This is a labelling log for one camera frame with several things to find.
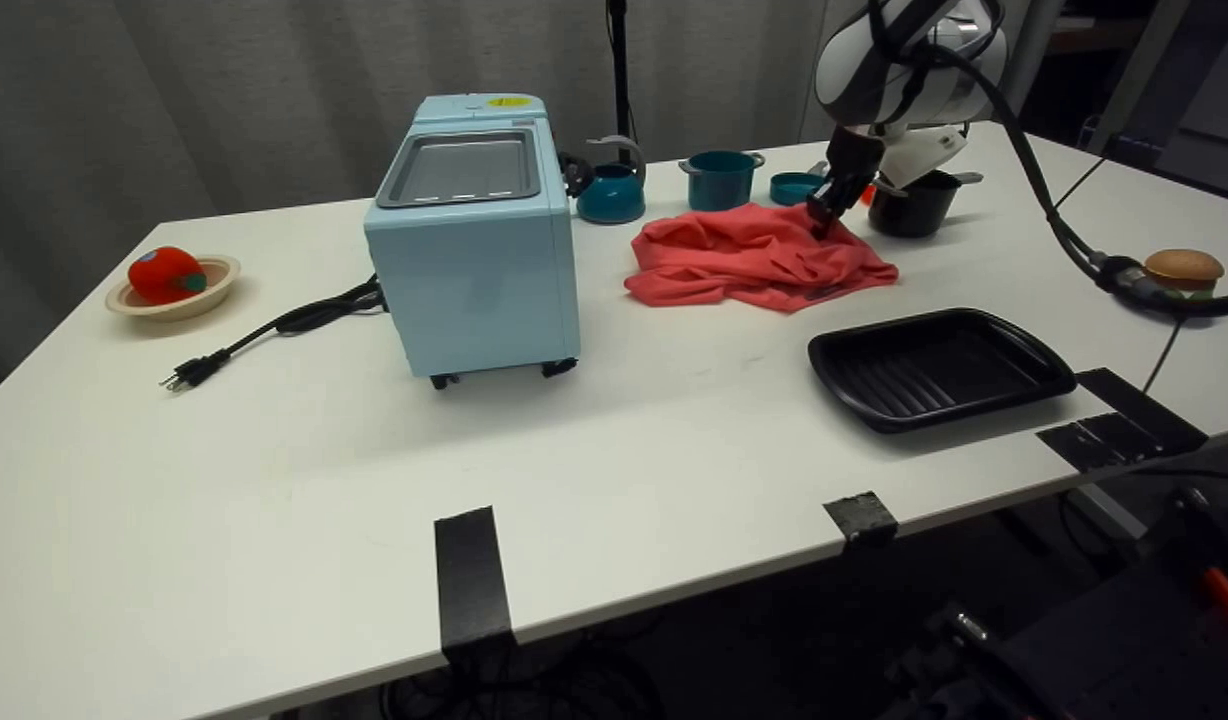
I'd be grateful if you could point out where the wide black tape patch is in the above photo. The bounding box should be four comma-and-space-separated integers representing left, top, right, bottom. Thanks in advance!
1032, 366, 1212, 471

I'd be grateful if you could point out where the black camera tripod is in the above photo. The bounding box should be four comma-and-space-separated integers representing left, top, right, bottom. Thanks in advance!
601, 0, 639, 142

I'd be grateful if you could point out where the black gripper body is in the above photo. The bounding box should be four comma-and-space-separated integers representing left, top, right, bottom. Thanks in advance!
822, 124, 896, 210

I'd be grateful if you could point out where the black toy pot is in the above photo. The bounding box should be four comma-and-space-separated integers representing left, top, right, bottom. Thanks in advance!
865, 170, 987, 243

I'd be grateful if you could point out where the long black tape strip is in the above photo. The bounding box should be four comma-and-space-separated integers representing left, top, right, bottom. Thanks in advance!
431, 503, 519, 657

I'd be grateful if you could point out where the red sweatshirt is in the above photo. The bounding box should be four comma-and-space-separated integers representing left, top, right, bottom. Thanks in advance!
621, 199, 902, 320

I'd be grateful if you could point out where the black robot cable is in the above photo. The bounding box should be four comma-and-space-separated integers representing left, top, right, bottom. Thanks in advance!
875, 0, 1228, 320

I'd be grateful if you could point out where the small black tape piece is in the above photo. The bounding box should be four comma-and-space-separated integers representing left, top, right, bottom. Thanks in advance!
818, 488, 900, 543

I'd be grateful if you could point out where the black ridged grill tray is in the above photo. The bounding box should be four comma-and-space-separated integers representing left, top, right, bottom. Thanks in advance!
805, 304, 1079, 436

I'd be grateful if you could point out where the orange handled tool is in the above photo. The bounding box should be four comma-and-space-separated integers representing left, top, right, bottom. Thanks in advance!
1197, 566, 1228, 634

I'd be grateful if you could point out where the red toy tomato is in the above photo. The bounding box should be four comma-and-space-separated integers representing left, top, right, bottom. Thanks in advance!
125, 243, 212, 309

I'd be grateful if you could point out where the light blue toaster oven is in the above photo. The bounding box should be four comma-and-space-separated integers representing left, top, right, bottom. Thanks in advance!
361, 87, 582, 393

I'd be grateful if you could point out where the red fruit on plate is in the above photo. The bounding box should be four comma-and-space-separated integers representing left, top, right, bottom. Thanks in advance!
102, 253, 244, 325

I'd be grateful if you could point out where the teal toy kettle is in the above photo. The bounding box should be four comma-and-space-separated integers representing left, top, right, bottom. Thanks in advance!
556, 133, 651, 227

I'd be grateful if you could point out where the teal toy pot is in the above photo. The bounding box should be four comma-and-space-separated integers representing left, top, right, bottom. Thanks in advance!
677, 150, 766, 221

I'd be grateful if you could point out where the toy hamburger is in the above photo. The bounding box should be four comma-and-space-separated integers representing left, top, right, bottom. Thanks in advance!
1141, 243, 1228, 294

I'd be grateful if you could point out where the black power cord with plug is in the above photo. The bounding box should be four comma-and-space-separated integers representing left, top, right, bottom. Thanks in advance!
160, 274, 393, 395

